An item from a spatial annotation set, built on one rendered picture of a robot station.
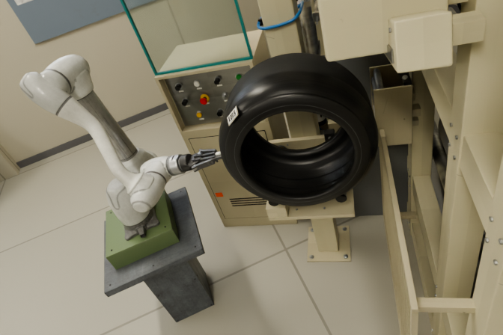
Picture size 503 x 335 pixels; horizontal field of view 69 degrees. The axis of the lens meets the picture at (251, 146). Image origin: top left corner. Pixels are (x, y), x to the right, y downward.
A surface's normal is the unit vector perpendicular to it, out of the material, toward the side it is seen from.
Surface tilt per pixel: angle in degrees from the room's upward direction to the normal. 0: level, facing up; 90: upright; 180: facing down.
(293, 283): 0
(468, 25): 90
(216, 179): 90
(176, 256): 0
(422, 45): 72
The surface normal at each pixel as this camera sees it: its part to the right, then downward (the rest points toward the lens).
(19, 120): 0.32, 0.52
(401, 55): -0.22, 0.38
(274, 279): -0.26, -0.76
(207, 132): -0.15, 0.65
